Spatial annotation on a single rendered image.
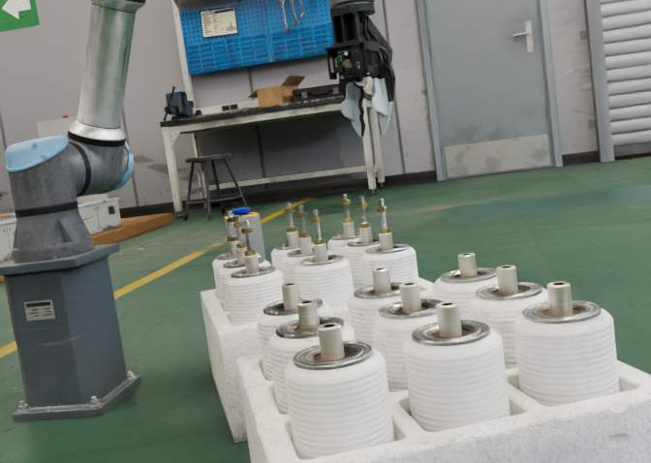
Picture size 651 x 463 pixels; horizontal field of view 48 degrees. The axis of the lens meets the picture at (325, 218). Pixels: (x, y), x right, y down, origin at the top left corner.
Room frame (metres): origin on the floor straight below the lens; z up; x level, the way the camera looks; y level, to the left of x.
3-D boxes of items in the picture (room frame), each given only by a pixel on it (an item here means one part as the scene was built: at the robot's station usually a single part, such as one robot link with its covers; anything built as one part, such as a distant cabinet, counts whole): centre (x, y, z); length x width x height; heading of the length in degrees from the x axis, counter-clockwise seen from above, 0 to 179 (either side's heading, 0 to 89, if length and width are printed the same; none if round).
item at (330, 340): (0.67, 0.01, 0.26); 0.02 x 0.02 x 0.03
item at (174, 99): (5.70, 1.00, 0.87); 0.41 x 0.17 x 0.25; 169
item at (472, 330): (0.70, -0.11, 0.25); 0.08 x 0.08 x 0.01
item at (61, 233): (1.44, 0.54, 0.35); 0.15 x 0.15 x 0.10
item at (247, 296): (1.21, 0.13, 0.16); 0.10 x 0.10 x 0.18
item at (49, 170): (1.44, 0.53, 0.47); 0.13 x 0.12 x 0.14; 151
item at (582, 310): (0.72, -0.22, 0.25); 0.08 x 0.08 x 0.01
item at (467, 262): (0.95, -0.18, 0.26); 0.02 x 0.02 x 0.03
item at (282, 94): (5.98, 0.25, 0.87); 0.40 x 0.30 x 0.23; 65
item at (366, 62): (1.24, -0.09, 0.60); 0.09 x 0.08 x 0.12; 152
